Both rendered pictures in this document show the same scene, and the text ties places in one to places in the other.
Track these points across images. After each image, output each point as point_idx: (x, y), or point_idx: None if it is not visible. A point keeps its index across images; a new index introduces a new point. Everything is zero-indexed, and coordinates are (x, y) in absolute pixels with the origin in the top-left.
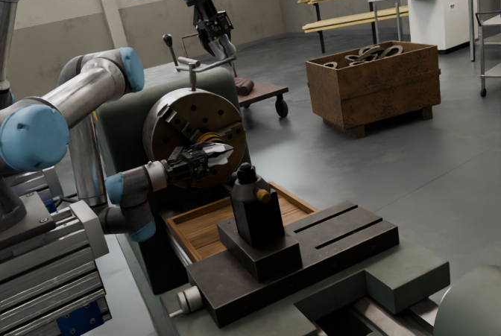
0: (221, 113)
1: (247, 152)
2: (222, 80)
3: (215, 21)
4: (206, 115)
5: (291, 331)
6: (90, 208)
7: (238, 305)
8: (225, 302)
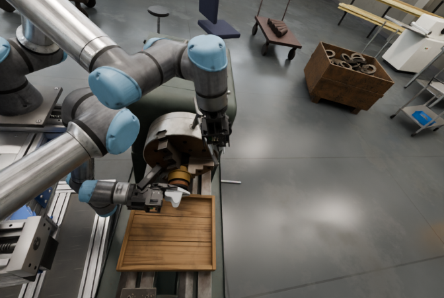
0: (204, 150)
1: (221, 152)
2: (226, 114)
3: (215, 137)
4: (192, 149)
5: None
6: (30, 244)
7: None
8: None
